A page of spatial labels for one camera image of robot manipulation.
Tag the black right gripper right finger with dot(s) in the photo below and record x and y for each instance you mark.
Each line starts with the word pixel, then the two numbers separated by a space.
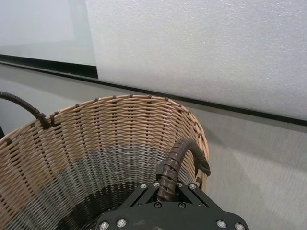
pixel 192 194

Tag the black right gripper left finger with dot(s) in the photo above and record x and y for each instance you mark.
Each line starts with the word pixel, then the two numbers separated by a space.
pixel 144 194

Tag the tan grey woven laundry basket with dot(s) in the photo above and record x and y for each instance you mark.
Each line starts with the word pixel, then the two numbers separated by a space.
pixel 96 134

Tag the white foam board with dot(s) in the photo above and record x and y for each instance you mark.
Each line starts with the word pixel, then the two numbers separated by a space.
pixel 192 48

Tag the black wall rail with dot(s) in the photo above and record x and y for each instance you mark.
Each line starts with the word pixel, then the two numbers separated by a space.
pixel 48 65

